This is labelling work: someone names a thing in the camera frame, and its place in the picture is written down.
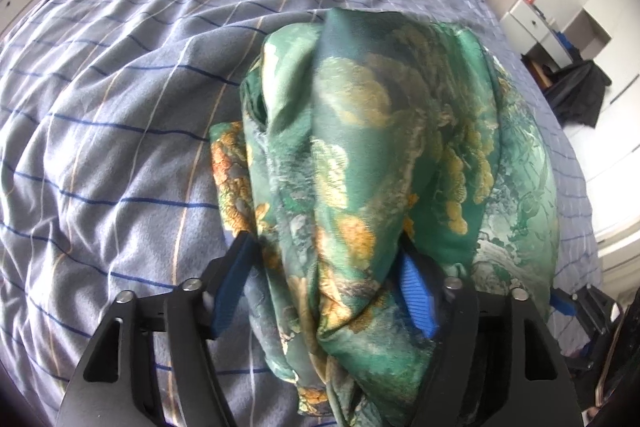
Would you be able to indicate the white desk with drawers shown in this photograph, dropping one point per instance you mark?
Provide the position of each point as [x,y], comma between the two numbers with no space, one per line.
[529,32]

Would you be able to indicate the black jacket on chair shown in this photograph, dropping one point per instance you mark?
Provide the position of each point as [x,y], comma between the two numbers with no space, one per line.
[577,93]

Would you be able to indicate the green patterned silk garment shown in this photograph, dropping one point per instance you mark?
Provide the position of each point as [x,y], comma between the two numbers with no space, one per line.
[356,130]

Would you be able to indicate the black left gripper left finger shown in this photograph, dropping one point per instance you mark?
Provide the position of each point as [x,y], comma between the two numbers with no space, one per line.
[116,380]

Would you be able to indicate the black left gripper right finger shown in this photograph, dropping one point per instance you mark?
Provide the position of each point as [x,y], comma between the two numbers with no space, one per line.
[494,362]

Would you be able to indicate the blue checked bed sheet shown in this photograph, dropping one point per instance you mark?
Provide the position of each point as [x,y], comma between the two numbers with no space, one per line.
[106,182]

